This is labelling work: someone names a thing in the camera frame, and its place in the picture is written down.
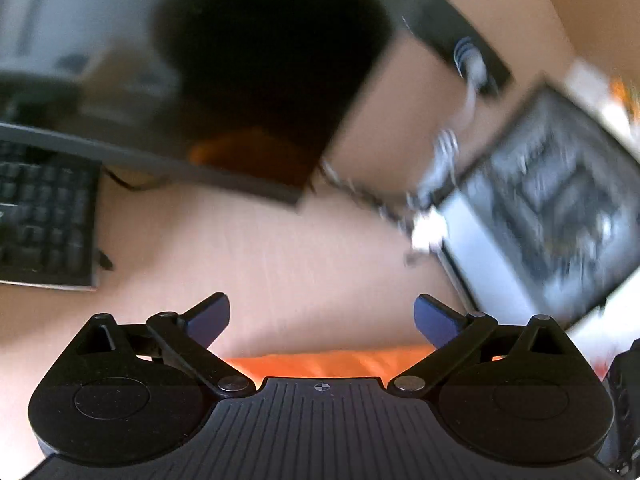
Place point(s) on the white crumpled tissue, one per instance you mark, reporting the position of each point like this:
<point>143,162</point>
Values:
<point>425,232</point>

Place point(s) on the orange flower bouquet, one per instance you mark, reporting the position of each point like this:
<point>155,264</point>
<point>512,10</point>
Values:
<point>625,97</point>

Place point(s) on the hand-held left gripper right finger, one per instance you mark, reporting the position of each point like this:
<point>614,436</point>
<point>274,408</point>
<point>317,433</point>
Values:
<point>435,322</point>

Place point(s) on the white computer case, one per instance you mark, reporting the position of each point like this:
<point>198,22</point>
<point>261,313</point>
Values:
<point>550,200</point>

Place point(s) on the black keyboard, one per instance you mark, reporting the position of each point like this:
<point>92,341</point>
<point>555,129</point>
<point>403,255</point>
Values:
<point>45,220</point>

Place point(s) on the black wall socket rail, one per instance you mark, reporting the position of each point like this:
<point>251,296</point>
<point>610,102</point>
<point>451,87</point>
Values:
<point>435,25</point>

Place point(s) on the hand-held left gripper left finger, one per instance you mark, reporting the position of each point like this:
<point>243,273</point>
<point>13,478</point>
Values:
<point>207,320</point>

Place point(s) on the orange pumpkin face costume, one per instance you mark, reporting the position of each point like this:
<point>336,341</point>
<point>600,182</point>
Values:
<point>325,362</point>

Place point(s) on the black computer monitor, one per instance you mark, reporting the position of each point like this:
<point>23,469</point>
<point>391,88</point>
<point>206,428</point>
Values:
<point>275,60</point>

